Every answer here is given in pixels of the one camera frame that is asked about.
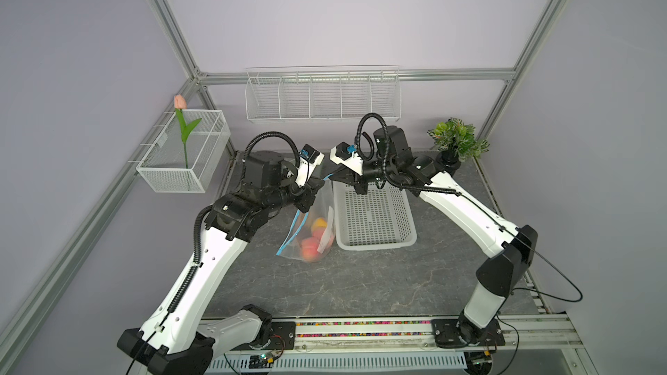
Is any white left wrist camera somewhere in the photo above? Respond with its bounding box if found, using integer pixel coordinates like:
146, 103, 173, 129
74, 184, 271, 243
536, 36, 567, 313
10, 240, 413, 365
295, 144, 324, 188

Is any white wire wall shelf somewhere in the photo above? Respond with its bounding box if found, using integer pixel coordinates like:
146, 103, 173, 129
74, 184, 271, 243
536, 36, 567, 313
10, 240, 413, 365
245, 65, 402, 122

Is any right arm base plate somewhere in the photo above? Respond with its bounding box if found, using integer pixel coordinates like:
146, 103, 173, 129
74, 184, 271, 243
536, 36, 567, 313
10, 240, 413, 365
431, 318, 505, 349

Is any green artificial plant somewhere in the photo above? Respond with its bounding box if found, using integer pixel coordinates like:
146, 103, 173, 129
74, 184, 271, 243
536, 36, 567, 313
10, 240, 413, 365
427, 118, 490, 161

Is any pink artificial tulip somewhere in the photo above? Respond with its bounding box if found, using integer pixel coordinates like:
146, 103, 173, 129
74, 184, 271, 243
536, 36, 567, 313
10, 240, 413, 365
174, 95, 201, 168

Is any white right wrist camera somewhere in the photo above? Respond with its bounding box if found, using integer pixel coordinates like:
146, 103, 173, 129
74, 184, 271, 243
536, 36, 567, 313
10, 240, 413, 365
329, 142, 364, 175

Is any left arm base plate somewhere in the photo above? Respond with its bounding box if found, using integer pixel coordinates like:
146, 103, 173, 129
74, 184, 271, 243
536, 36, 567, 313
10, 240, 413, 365
244, 320, 296, 352

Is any white vent grille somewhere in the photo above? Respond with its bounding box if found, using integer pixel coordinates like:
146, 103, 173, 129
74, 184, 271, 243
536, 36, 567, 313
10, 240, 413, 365
206, 352, 468, 374

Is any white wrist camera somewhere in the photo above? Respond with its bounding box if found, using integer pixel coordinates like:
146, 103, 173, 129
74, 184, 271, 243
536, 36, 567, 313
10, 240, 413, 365
329, 142, 364, 175
295, 144, 324, 188

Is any black plant vase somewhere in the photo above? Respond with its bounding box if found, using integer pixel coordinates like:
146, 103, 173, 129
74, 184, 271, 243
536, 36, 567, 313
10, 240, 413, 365
436, 149, 462, 176

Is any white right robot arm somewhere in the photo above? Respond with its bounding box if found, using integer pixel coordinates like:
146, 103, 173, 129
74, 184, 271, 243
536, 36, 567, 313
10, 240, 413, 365
329, 126, 538, 348

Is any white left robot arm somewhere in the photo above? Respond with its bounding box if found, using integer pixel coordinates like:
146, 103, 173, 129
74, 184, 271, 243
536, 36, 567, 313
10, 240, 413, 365
117, 145, 324, 374

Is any yellow peach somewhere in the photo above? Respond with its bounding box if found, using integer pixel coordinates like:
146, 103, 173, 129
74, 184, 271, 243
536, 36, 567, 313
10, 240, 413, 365
310, 217, 328, 241

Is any white plastic perforated basket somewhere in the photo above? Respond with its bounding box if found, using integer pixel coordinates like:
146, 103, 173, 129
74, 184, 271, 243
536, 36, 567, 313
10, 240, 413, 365
333, 182, 417, 251

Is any white wire side basket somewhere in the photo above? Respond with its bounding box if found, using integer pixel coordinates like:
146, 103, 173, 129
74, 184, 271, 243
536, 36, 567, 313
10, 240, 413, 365
135, 109, 230, 194

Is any clear bag with blue zipper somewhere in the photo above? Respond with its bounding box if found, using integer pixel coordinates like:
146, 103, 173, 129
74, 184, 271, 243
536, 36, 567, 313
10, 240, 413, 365
276, 175, 336, 263

